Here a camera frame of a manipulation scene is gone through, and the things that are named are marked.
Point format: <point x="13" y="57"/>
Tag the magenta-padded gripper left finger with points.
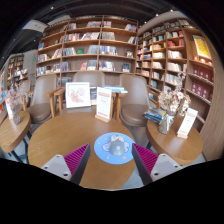
<point x="77" y="159"/>

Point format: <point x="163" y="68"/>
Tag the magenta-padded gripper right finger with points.
<point x="146" y="160"/>

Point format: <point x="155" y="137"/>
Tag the grey computer mouse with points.
<point x="117" y="146"/>

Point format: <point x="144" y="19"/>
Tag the round blue mouse pad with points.
<point x="101" y="150"/>

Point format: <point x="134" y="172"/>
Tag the round wooden side table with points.
<point x="11" y="133"/>
<point x="173" y="146"/>

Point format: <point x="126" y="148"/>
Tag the glass vase with dried flowers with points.
<point x="165" y="123"/>

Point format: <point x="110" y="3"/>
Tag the white sign card, wooden base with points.
<point x="104" y="103"/>
<point x="9" y="110"/>
<point x="187" y="122"/>

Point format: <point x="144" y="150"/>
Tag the white framed floral picture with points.
<point x="78" y="95"/>

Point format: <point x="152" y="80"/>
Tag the dark book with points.
<point x="93" y="95"/>

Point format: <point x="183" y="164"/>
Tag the stack of blue books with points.
<point x="115" y="89"/>

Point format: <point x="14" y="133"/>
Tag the tall wooden bookshelf with books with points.
<point x="176" y="56"/>

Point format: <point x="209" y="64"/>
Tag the small distant wooden bookshelf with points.
<point x="16" y="68"/>

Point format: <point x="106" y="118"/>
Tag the white ceiling panel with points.
<point x="35" y="25"/>

